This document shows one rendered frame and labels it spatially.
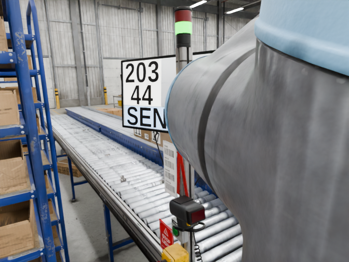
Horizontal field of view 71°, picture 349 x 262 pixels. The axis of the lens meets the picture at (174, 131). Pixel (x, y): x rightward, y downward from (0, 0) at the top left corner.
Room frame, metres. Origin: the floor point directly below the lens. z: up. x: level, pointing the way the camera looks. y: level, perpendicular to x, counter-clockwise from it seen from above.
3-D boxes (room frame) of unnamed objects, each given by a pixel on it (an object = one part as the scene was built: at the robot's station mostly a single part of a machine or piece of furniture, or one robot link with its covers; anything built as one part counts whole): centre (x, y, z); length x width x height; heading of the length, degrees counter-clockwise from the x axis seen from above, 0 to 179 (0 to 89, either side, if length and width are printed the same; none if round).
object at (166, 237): (0.82, 0.03, 0.85); 0.16 x 0.01 x 0.13; 33
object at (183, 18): (0.78, -0.04, 1.62); 0.05 x 0.05 x 0.06
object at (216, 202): (1.24, -0.06, 0.72); 0.52 x 0.05 x 0.05; 123
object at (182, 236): (0.76, -0.01, 0.95); 0.07 x 0.03 x 0.07; 33
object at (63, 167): (4.03, 1.73, 0.06); 0.69 x 0.47 x 0.13; 61
